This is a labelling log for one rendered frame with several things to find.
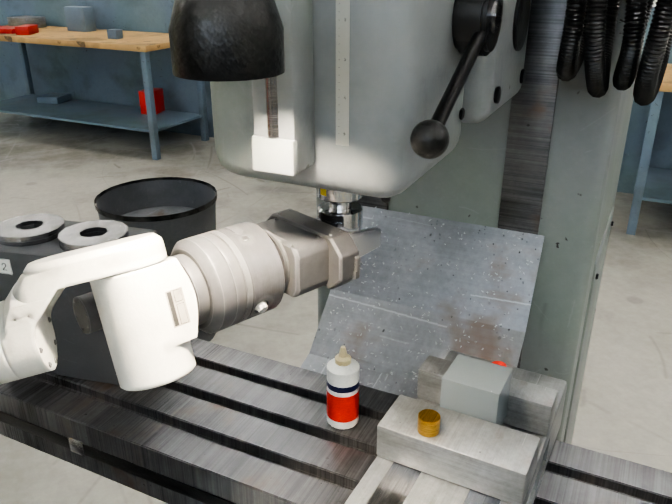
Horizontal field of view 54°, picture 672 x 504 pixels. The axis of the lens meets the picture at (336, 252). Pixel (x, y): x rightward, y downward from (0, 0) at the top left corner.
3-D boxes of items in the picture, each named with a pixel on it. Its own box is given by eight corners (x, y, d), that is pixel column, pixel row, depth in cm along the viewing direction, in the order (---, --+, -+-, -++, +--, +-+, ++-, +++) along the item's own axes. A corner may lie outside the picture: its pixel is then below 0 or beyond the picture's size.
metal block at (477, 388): (493, 442, 68) (499, 394, 66) (437, 425, 71) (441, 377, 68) (506, 414, 72) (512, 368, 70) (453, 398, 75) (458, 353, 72)
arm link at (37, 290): (158, 235, 52) (-21, 278, 50) (187, 342, 54) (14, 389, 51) (162, 228, 59) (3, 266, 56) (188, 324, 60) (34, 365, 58)
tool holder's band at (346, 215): (339, 226, 66) (339, 217, 66) (308, 214, 69) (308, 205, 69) (372, 215, 69) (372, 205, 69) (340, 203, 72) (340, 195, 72)
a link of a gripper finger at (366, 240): (375, 249, 71) (332, 265, 67) (376, 221, 70) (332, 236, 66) (386, 254, 70) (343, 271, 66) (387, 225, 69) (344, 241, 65)
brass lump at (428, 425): (434, 440, 65) (436, 425, 64) (413, 433, 66) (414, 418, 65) (442, 427, 66) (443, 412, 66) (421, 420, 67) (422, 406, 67)
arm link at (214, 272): (234, 228, 57) (108, 266, 50) (264, 346, 59) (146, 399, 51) (173, 233, 65) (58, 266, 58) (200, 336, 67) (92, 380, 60)
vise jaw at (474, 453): (521, 508, 62) (526, 475, 60) (375, 456, 68) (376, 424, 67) (536, 468, 67) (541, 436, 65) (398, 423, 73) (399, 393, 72)
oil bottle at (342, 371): (350, 434, 82) (351, 358, 78) (321, 424, 84) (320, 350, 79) (363, 415, 85) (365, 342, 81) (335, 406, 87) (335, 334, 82)
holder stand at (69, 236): (128, 388, 91) (108, 254, 82) (-8, 365, 96) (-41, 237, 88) (170, 342, 101) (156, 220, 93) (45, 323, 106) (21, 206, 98)
